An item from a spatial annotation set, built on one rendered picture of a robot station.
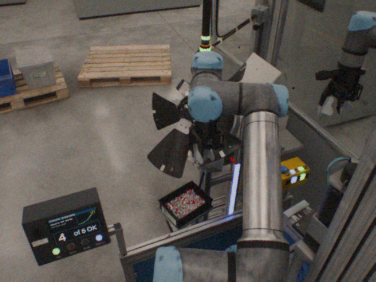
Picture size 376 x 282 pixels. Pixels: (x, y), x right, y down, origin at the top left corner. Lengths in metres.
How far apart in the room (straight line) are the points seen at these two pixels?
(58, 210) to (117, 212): 1.60
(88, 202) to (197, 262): 0.67
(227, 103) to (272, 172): 0.18
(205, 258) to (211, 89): 0.34
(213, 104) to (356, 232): 0.42
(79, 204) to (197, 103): 0.64
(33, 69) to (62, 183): 1.63
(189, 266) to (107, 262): 1.96
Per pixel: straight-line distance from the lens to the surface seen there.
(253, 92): 0.72
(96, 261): 2.54
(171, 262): 0.58
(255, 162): 0.65
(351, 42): 1.09
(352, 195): 0.76
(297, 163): 1.62
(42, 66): 4.22
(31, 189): 3.17
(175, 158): 1.68
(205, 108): 0.70
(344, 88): 1.13
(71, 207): 1.18
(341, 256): 0.88
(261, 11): 1.91
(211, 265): 0.58
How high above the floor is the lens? 2.12
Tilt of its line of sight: 39 degrees down
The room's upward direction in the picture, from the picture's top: 1 degrees clockwise
